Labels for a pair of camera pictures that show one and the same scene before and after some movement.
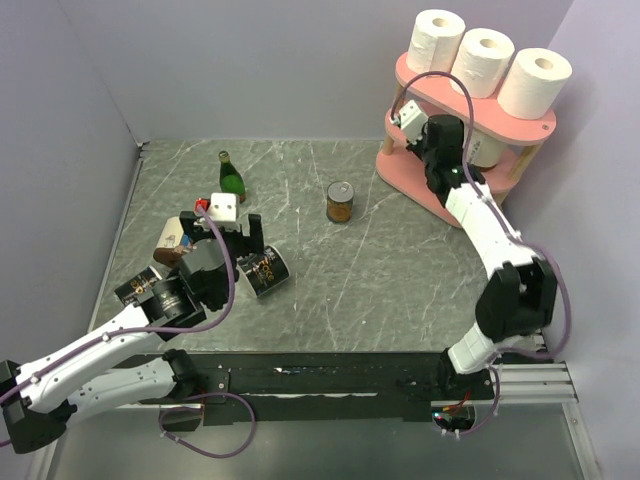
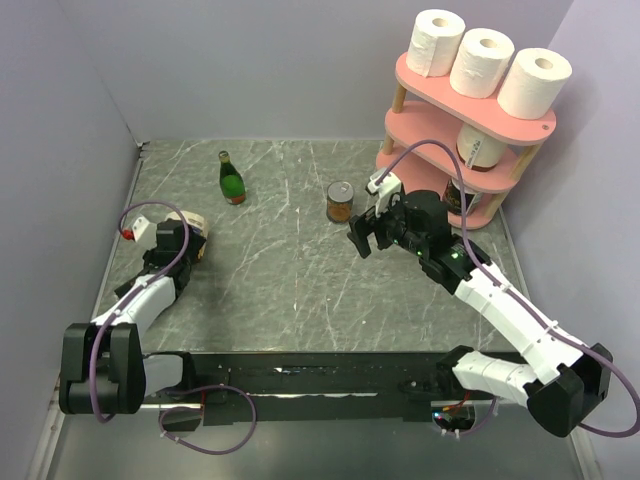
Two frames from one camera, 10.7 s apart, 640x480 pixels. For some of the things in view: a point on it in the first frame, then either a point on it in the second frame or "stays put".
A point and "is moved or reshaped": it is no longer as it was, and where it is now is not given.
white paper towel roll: x=436 y=41 stays put
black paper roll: x=265 y=271 is moved or reshaped
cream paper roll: x=484 y=150 stays put
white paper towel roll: x=535 y=85 stays put
